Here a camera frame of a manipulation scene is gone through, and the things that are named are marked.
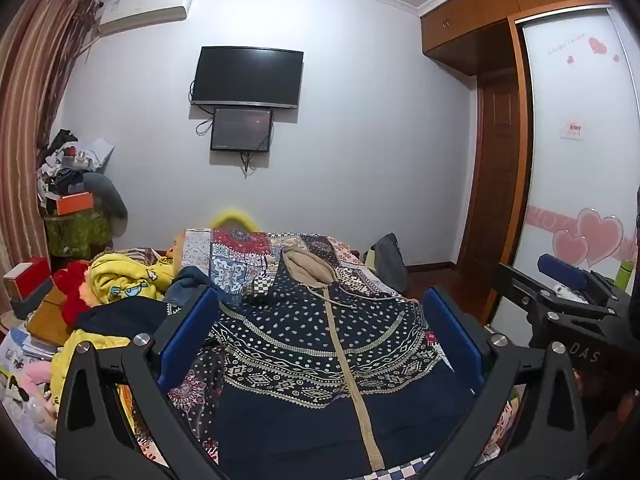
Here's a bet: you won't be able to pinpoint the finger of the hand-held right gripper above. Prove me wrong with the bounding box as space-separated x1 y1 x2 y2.
538 254 632 311
491 261 618 333

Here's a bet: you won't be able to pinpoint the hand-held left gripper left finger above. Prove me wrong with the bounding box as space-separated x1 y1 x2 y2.
55 286 226 480

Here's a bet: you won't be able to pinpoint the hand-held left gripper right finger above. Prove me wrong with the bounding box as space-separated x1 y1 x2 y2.
424 286 587 480

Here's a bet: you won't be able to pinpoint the navy patterned zip hoodie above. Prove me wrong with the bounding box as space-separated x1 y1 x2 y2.
210 246 476 480

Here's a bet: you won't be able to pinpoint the pile of mixed clothes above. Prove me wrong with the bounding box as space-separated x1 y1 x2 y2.
36 129 116 196

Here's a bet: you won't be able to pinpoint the blue jeans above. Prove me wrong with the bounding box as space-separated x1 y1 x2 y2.
165 266 241 316

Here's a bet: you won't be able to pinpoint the dark navy garment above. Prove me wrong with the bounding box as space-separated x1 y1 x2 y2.
75 302 173 343

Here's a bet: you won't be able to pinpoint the patchwork print quilt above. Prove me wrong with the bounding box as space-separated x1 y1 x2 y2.
135 227 521 480

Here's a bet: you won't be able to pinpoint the yellow cartoon blanket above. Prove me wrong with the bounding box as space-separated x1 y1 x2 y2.
50 252 176 441

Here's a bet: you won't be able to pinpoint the grey backpack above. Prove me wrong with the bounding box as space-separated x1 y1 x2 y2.
369 232 408 293

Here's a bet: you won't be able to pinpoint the red plush toy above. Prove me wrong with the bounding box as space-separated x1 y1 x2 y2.
52 260 101 323

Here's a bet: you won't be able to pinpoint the blue checkered bed sheet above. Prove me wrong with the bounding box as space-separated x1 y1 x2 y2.
380 452 451 480

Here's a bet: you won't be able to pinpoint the green patterned cloth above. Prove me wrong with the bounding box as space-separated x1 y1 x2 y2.
44 207 113 261

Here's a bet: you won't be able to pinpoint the pink plush toy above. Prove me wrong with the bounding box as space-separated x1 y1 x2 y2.
10 360 56 401

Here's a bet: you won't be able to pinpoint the stack of magazines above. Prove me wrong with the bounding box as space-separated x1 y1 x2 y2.
0 325 66 376

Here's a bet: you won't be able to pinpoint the red box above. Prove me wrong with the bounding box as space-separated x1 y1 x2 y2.
4 256 51 301

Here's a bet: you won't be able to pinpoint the orange box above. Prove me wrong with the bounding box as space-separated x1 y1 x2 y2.
56 191 96 215

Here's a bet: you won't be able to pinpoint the wooden overhead wardrobe cabinet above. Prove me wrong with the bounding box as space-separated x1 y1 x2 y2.
420 0 608 76

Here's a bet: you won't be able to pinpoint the brown striped curtain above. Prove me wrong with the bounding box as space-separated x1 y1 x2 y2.
0 0 103 271

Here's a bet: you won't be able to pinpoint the white air conditioner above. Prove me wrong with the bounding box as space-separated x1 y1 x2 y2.
95 0 193 37

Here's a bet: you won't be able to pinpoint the small black wall monitor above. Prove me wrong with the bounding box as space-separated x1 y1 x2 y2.
210 107 274 153

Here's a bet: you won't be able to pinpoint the black wall television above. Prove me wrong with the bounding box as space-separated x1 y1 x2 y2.
190 46 304 109

